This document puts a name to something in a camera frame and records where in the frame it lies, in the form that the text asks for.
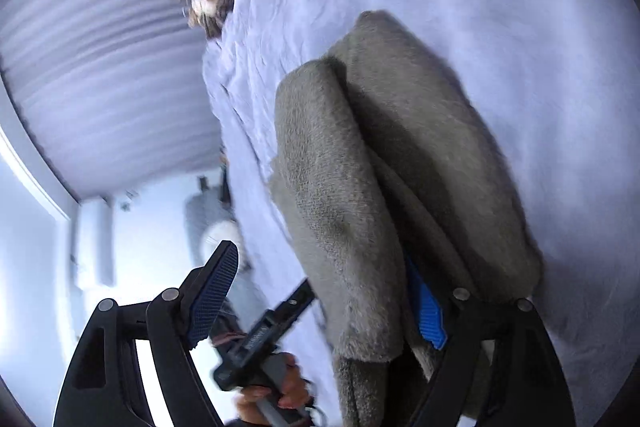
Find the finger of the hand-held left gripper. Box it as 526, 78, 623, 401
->
266, 278, 317, 327

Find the person's left hand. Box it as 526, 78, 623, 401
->
235, 352, 313, 427

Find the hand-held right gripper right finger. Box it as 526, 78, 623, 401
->
402, 254, 578, 427

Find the olive grey knit sweater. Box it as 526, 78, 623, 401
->
270, 10, 546, 427

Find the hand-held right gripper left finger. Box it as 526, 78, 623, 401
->
52, 239, 240, 427

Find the white round pillow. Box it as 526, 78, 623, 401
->
200, 219, 242, 269

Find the grey quilted sofa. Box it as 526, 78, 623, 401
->
185, 189, 281, 338

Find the pale pleated curtain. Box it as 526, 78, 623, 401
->
0, 0, 226, 208

